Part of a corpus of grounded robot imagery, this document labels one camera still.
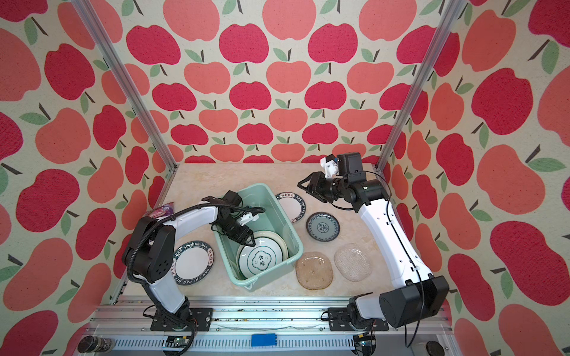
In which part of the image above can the white plate dark lettered rim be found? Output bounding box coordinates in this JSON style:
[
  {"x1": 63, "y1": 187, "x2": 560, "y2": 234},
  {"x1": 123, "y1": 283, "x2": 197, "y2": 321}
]
[{"x1": 276, "y1": 192, "x2": 307, "y2": 223}]

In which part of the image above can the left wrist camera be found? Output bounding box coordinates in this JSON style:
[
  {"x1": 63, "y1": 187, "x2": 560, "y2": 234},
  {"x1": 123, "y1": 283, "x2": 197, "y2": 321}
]
[{"x1": 221, "y1": 191, "x2": 259, "y2": 225}]

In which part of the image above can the dark round cap left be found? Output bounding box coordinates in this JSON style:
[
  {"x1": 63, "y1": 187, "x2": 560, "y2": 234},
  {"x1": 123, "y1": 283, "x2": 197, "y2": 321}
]
[{"x1": 77, "y1": 335, "x2": 114, "y2": 354}]

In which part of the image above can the right aluminium frame post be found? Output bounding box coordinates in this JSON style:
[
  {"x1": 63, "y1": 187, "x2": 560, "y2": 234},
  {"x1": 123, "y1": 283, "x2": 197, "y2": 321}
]
[{"x1": 376, "y1": 0, "x2": 468, "y2": 174}]

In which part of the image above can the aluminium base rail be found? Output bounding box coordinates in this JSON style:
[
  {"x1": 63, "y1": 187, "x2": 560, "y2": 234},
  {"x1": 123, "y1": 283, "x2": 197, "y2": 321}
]
[{"x1": 70, "y1": 298, "x2": 461, "y2": 355}]

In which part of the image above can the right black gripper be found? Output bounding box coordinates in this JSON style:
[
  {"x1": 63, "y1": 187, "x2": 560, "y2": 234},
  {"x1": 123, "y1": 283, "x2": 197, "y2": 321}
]
[{"x1": 299, "y1": 173, "x2": 347, "y2": 204}]

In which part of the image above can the blue block on rail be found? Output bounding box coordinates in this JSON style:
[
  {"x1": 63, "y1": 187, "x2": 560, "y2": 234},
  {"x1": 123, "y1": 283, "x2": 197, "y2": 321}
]
[{"x1": 251, "y1": 333, "x2": 278, "y2": 348}]

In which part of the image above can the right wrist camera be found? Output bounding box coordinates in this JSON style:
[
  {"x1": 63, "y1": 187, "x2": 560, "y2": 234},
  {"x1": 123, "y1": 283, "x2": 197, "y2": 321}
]
[{"x1": 320, "y1": 152, "x2": 366, "y2": 182}]

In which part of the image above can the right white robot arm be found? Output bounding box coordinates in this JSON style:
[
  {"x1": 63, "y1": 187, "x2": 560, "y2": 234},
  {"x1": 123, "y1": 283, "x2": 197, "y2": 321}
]
[{"x1": 297, "y1": 171, "x2": 449, "y2": 331}]

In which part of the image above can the left aluminium frame post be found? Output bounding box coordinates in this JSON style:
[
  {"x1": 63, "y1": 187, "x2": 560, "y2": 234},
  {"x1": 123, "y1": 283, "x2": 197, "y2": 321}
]
[{"x1": 71, "y1": 0, "x2": 178, "y2": 172}]

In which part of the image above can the mint green plastic bin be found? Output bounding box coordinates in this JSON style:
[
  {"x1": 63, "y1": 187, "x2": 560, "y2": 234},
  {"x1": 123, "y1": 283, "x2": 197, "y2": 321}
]
[{"x1": 215, "y1": 183, "x2": 304, "y2": 292}]

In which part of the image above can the small blue patterned plate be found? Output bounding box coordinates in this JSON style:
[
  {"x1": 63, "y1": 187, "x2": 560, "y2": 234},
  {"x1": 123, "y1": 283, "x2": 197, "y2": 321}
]
[{"x1": 306, "y1": 212, "x2": 341, "y2": 243}]

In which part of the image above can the dark round object right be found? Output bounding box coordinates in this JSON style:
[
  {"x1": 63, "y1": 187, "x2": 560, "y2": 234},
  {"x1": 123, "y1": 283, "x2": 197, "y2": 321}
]
[{"x1": 425, "y1": 341, "x2": 445, "y2": 356}]

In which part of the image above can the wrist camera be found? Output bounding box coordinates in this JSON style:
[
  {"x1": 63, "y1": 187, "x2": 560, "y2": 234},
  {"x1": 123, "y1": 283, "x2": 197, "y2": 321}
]
[
  {"x1": 320, "y1": 152, "x2": 366, "y2": 182},
  {"x1": 221, "y1": 191, "x2": 259, "y2": 225}
]

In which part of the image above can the clear glass square plate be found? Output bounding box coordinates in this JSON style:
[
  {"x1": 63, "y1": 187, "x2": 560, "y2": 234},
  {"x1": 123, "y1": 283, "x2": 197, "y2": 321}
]
[{"x1": 334, "y1": 243, "x2": 372, "y2": 282}]

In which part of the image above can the purple Fox's candy bag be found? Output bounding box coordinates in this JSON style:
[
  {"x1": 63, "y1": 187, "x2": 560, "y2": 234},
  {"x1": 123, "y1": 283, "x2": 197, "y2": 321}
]
[{"x1": 145, "y1": 202, "x2": 175, "y2": 219}]

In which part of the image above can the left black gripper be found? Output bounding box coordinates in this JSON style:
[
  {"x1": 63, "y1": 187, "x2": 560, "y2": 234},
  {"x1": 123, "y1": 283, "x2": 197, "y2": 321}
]
[{"x1": 217, "y1": 215, "x2": 259, "y2": 245}]

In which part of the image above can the cream plate with flower sprig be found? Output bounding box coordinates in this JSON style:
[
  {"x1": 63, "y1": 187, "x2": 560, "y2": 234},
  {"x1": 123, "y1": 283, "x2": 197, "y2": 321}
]
[{"x1": 254, "y1": 230, "x2": 289, "y2": 259}]

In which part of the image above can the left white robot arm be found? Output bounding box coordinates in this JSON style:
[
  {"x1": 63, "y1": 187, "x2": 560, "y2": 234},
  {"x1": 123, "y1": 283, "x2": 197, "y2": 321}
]
[{"x1": 123, "y1": 200, "x2": 266, "y2": 330}]

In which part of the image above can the amber glass square plate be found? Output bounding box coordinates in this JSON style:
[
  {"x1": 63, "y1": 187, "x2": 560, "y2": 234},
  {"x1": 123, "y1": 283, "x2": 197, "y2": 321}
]
[{"x1": 295, "y1": 252, "x2": 334, "y2": 290}]

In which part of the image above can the white plate teal cloud outline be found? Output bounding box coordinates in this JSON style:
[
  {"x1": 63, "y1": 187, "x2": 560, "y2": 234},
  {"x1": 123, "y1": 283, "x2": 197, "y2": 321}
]
[{"x1": 237, "y1": 245, "x2": 283, "y2": 278}]

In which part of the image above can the aluminium frame post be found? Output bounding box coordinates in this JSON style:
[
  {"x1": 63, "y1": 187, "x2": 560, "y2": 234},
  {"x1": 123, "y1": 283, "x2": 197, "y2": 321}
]
[
  {"x1": 376, "y1": 0, "x2": 468, "y2": 174},
  {"x1": 71, "y1": 0, "x2": 178, "y2": 172}
]

